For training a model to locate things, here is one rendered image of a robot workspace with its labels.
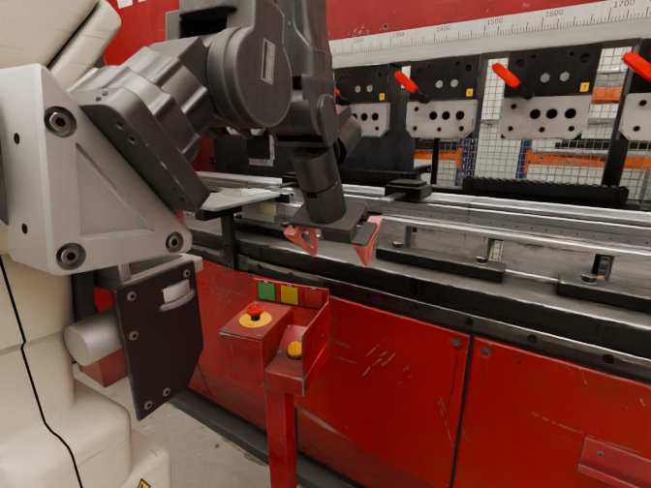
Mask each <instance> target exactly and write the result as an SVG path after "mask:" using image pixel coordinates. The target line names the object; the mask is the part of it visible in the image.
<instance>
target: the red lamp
mask: <svg viewBox="0 0 651 488"><path fill-rule="evenodd" d="M304 306H306V307H312V308H318V309H322V308H323V292H322V291H316V290H304Z"/></svg>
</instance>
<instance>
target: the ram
mask: <svg viewBox="0 0 651 488"><path fill-rule="evenodd" d="M105 1H107V2H108V3H109V4H110V5H111V6H112V7H113V9H114V10H115V11H116V12H117V13H118V15H119V16H120V18H121V27H120V30H119V31H118V33H117V35H116V36H115V37H114V39H113V40H112V41H111V43H110V44H109V45H108V47H107V48H106V50H105V51H104V52H103V54H104V57H105V62H106V66H108V65H114V66H121V65H122V64H124V63H125V62H126V61H127V60H128V59H130V58H131V57H132V56H133V55H134V54H136V53H137V52H138V51H139V50H140V49H142V48H143V47H144V46H146V47H149V46H151V45H152V44H156V43H161V42H164V41H165V40H166V13H167V12H172V11H176V10H179V0H144V1H141V2H139V0H132V3H133V5H129V6H126V7H123V8H120V9H119V7H118V1H117V0H105ZM603 1H609V0H326V27H327V35H328V40H329V41H335V40H342V39H348V38H354V37H361V36H368V35H375V34H382V33H388V32H395V31H402V30H409V29H416V28H421V27H428V26H435V25H442V24H449V23H455V22H462V21H469V20H476V19H483V18H490V17H495V16H502V15H515V14H522V13H529V12H535V11H542V10H549V9H556V8H563V7H569V6H575V5H582V4H589V3H596V2H603ZM645 37H651V16H647V17H639V18H631V19H623V20H614V21H607V22H599V23H590V24H582V25H575V26H567V27H558V28H550V29H543V30H535V31H526V32H518V33H510V34H503V35H494V36H486V37H478V38H470V39H462V40H454V41H446V42H438V43H430V44H422V45H414V46H399V47H391V48H382V49H374V50H366V51H359V52H350V53H342V54H334V55H332V73H333V74H334V68H341V67H351V66H361V65H371V64H381V63H391V64H393V65H396V66H399V67H410V66H411V61H412V60H420V59H429V58H439V57H450V56H459V55H469V54H479V53H481V54H482V55H483V56H485V57H486V58H487V59H495V58H506V57H509V52H510V50H518V49H527V48H538V47H548V46H566V45H576V44H586V43H595V42H604V46H603V48H614V47H624V46H636V44H637V43H638V42H639V40H640V39H641V38H645Z"/></svg>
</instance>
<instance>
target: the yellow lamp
mask: <svg viewBox="0 0 651 488"><path fill-rule="evenodd" d="M281 302H283V303H289V304H294V305H298V293H297V288H292V287H286V286H281Z"/></svg>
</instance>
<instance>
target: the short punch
mask: <svg viewBox="0 0 651 488"><path fill-rule="evenodd" d="M246 148H247V158H248V159H249V163H250V165H256V166H270V167H273V160H274V159H275V158H274V140H273V137H272V135H269V136H253V138H252V139H246Z"/></svg>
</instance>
